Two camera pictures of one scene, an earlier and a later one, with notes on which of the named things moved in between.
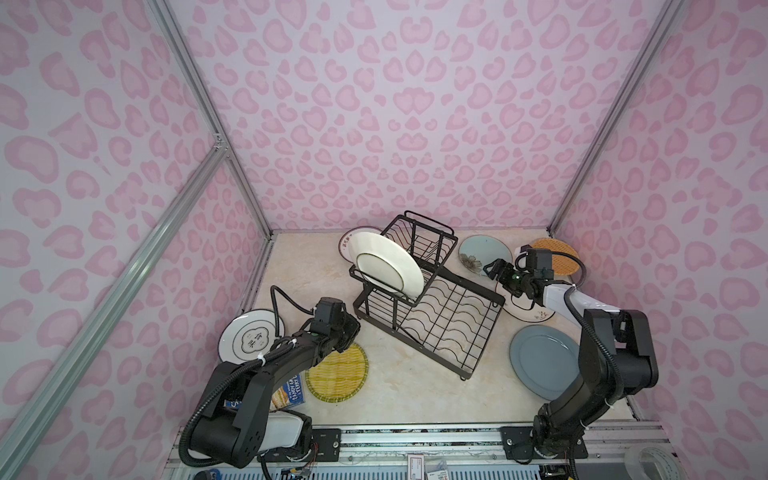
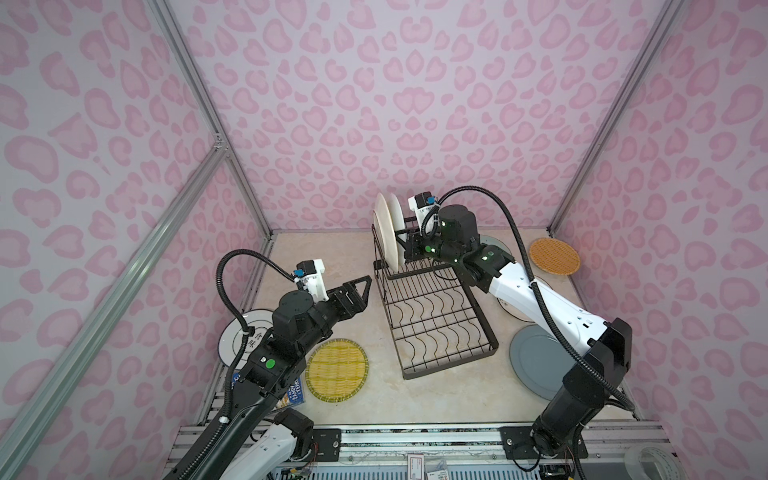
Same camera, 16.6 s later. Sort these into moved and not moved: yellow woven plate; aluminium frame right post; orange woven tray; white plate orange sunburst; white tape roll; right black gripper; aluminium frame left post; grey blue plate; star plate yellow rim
Moved: white plate orange sunburst; right black gripper; star plate yellow rim
Not moved: grey blue plate; aluminium frame left post; aluminium frame right post; yellow woven plate; orange woven tray; white tape roll
